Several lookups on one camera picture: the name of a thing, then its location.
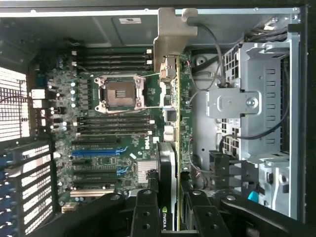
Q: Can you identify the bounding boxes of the dark round wire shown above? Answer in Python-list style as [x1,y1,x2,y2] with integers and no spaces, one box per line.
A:
[196,22,228,88]

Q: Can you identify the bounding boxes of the metal socket cover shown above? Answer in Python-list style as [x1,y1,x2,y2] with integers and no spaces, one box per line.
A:
[134,74,147,111]

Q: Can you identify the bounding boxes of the metal disk bay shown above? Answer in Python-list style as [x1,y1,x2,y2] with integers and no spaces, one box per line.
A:
[192,40,301,219]

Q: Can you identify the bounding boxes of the blue SATA wire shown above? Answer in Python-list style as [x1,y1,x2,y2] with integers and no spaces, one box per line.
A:
[247,190,259,203]

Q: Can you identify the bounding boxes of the white expansion slot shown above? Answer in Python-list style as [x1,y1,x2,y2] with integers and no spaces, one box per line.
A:
[70,189,116,198]

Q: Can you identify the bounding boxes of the CPU socket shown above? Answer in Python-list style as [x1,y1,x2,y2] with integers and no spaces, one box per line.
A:
[95,74,147,114]

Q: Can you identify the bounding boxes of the silver chipset heat sink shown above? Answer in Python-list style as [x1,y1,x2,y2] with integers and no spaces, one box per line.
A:
[136,159,158,184]

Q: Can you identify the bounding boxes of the black RAM slot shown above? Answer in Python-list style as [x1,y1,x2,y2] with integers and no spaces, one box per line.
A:
[76,132,155,138]
[76,115,155,121]
[73,48,153,55]
[73,55,153,61]
[73,61,153,67]
[74,66,153,73]
[76,120,155,126]
[76,126,155,132]

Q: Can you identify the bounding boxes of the red black twisted wire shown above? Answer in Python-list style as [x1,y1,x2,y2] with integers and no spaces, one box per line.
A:
[0,95,34,104]

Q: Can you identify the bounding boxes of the green Dell motherboard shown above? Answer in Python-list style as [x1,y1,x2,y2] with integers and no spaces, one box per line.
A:
[32,46,198,213]

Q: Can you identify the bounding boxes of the open black PC case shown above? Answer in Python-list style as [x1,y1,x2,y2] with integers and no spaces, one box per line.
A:
[0,0,316,237]

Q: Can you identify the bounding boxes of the blue expansion slot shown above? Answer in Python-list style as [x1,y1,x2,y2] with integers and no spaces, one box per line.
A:
[72,149,117,157]

